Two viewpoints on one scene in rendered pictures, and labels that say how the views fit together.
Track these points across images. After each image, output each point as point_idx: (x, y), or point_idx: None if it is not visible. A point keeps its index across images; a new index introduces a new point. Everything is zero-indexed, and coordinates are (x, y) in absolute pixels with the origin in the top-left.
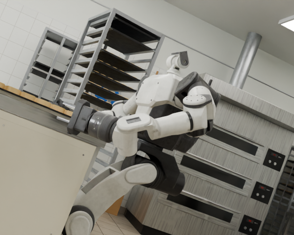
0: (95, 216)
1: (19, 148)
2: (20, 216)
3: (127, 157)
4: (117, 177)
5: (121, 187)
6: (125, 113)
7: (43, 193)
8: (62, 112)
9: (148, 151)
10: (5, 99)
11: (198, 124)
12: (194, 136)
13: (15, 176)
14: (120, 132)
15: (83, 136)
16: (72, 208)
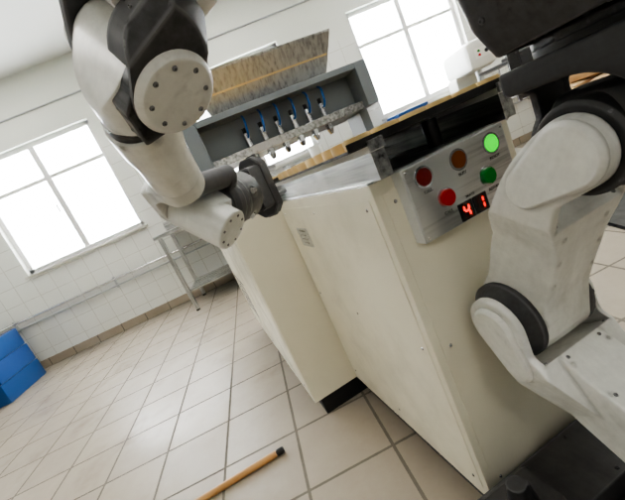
0: (537, 304)
1: (332, 232)
2: (385, 319)
3: None
4: (497, 207)
5: (526, 227)
6: None
7: (379, 286)
8: (318, 161)
9: (536, 80)
10: (302, 183)
11: (97, 114)
12: (142, 140)
13: (352, 269)
14: None
15: (353, 178)
16: (478, 291)
